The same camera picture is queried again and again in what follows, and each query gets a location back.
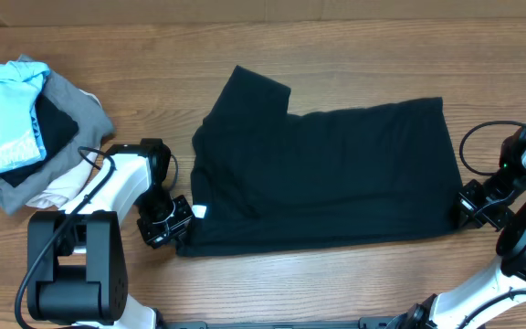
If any black t-shirt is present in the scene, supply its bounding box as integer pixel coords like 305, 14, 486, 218
176, 67, 462, 257

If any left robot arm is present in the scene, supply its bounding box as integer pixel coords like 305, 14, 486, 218
14, 139, 195, 329

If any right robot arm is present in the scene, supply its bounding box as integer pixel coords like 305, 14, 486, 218
389, 122, 526, 328

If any white folded shirt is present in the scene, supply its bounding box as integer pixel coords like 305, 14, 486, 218
0, 72, 114, 215

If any grey folded shirt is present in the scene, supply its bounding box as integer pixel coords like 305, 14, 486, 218
0, 71, 114, 215

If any folded black shirt in pile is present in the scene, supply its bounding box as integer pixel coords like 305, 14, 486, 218
0, 95, 79, 187

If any light blue printed shirt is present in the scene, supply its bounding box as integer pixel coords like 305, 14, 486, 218
0, 61, 51, 174

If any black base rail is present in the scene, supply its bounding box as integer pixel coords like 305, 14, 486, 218
157, 314, 406, 329

